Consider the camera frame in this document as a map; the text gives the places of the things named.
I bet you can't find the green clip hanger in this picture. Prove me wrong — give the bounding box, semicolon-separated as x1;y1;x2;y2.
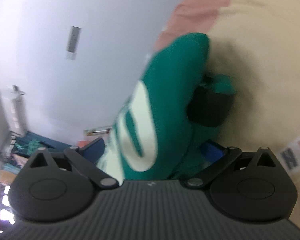
15;139;41;154

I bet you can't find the white air conditioner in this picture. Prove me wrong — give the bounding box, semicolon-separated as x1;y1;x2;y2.
0;85;28;151

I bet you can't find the patchwork bed quilt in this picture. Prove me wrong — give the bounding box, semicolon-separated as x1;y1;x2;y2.
155;0;300;227

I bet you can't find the orange box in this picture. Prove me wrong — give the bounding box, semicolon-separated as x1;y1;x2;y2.
77;140;91;148

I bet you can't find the wall switch panel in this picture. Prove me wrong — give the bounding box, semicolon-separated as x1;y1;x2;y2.
66;26;81;60

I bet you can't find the green hoodie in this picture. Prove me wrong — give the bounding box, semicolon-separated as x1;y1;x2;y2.
96;33;235;182

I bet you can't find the hanging clothes rack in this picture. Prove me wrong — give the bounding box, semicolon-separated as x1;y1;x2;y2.
0;132;70;233

